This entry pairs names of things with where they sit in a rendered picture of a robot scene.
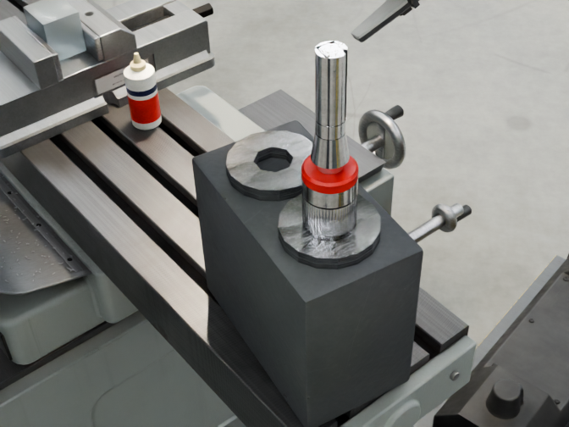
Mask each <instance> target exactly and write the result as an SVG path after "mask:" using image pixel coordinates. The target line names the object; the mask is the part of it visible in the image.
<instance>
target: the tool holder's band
mask: <svg viewBox="0 0 569 427"><path fill-rule="evenodd" d="M301 178H302V180H303V182H304V183H305V185H306V186H307V187H309V188H310V189H312V190H314V191H317V192H321V193H326V194H335V193H340V192H343V191H347V190H349V189H350V188H352V187H353V186H354V185H355V184H356V182H357V180H358V164H357V161H356V160H355V159H354V158H353V157H352V156H351V155H350V159H349V161H348V163H347V164H345V165H344V168H343V169H342V170H341V171H340V172H339V173H337V174H333V175H327V174H324V173H322V172H320V171H319V170H318V169H317V167H316V165H315V164H314V163H313V162H312V160H311V155H309V156H308V157H307V158H306V159H305V160H304V161H303V163H302V166H301Z"/></svg>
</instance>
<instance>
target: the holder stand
mask: <svg viewBox="0 0 569 427"><path fill-rule="evenodd" d="M313 139H314V137H313V136H312V135H311V134H310V133H309V132H308V131H307V130H306V129H305V128H304V127H303V126H302V124H301V123H300V122H299V121H297V120H293V121H291V122H289V123H286V124H283V125H280V126H277V127H274V128H272V129H270V130H265V131H262V132H258V133H254V134H250V135H249V136H247V137H245V138H243V139H241V140H239V141H236V142H233V143H230V144H228V145H226V146H223V147H219V148H217V149H214V150H212V151H209V152H205V153H203V154H201V155H198V156H195V157H194V158H193V159H192V167H193V174H194V181H195V188H196V201H197V208H198V215H199V222H200V229H201V236H202V249H203V257H204V264H205V270H206V277H207V288H208V289H209V291H210V292H211V293H212V294H213V296H214V297H215V299H216V300H217V302H218V304H219V305H220V307H221V308H222V309H223V310H224V312H225V313H226V315H227V316H228V318H229V319H230V321H231V322H232V324H233V325H234V327H235V328H236V329H237V330H238V332H239V333H240V335H241V337H242V338H243V340H244V341H245V343H246V344H247V346H249V348H250V349H251V351H252V353H253V354H254V355H255V357H256V358H257V360H258V362H259V363H260V364H261V365H262V367H263V368H264V370H265V371H266V373H267V374H268V376H269V377H270V379H271V380H272V382H273V383H274V384H275V386H276V387H277V388H278V390H279V392H280V393H281V395H282V396H283V398H284V399H285V400H286V401H287V403H288V404H289V406H290V408H291V409H292V411H293V412H294V413H295V415H296V417H297V418H298V419H299V420H300V422H301V423H302V425H303V426H304V427H318V426H320V425H322V424H325V423H327V422H329V421H330V420H332V419H335V418H337V417H339V416H340V415H342V414H344V413H346V412H348V411H350V410H352V409H353V408H356V407H358V406H360V405H362V404H363V403H365V402H368V401H370V400H372V399H374V398H375V397H378V396H380V395H382V394H384V393H385V392H387V391H390V390H392V389H394V388H396V387H397V386H399V385H402V384H404V383H406V382H407V381H408V380H409V378H410V370H411V362H412V348H413V340H414V332H415V324H416V317H417V302H418V294H419V286H420V279H421V271H422V263H423V249H422V248H421V247H420V246H419V245H418V244H417V243H416V242H415V241H414V240H413V239H412V238H411V237H410V236H409V235H408V234H407V232H406V231H405V230H404V229H403V228H402V227H401V226H400V225H399V224H398V223H397V222H396V221H395V220H394V219H393V218H392V217H391V216H390V215H389V214H388V213H387V212H386V211H385V210H384V209H383V208H382V207H381V206H380V205H379V204H378V203H377V202H376V201H375V200H374V199H373V198H372V196H371V195H370V194H369V193H368V192H367V191H366V190H365V189H364V188H363V187H362V186H361V185H360V184H359V183H358V191H357V213H356V227H355V229H354V230H353V231H352V232H351V233H350V234H349V235H348V236H345V237H343V238H340V239H337V240H322V239H318V238H316V237H314V236H311V235H310V234H309V233H307V231H306V230H305V229H304V227H303V224H302V194H301V166H302V163H303V161H304V160H305V159H306V158H307V157H308V156H309V155H311V152H312V144H313Z"/></svg>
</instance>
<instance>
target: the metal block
mask: <svg viewBox="0 0 569 427"><path fill-rule="evenodd" d="M23 9H24V12H25V18H26V22H27V25H28V26H29V27H30V28H31V29H32V30H33V31H34V32H35V33H36V34H37V35H38V36H39V37H40V38H41V39H42V40H43V41H44V42H46V43H47V44H48V45H49V46H50V47H51V48H52V49H53V50H54V51H55V52H57V53H58V56H59V61H61V60H64V59H66V58H69V57H72V56H74V55H76V54H78V53H82V52H84V51H86V44H85V39H84V35H83V30H82V26H81V22H80V14H79V11H77V10H76V9H75V8H74V7H72V6H71V5H70V4H69V3H67V2H66V1H65V0H41V1H39V2H36V3H32V4H29V5H27V6H24V7H23Z"/></svg>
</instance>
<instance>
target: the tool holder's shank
mask: <svg viewBox="0 0 569 427"><path fill-rule="evenodd" d="M347 51H348V50H347V46H346V45H345V44H344V43H342V42H337V41H326V42H321V43H319V44H317V46H316V47H315V134H314V139H313V144H312V152H311V160H312V162H313V163H314V164H315V165H316V167H317V169H318V170H319V171H320V172H322V173H324V174H327V175H333V174H337V173H339V172H340V171H341V170H342V169H343V168H344V165H345V164H347V163H348V161H349V159H350V154H349V148H348V143H347V138H346V133H345V118H346V85H347Z"/></svg>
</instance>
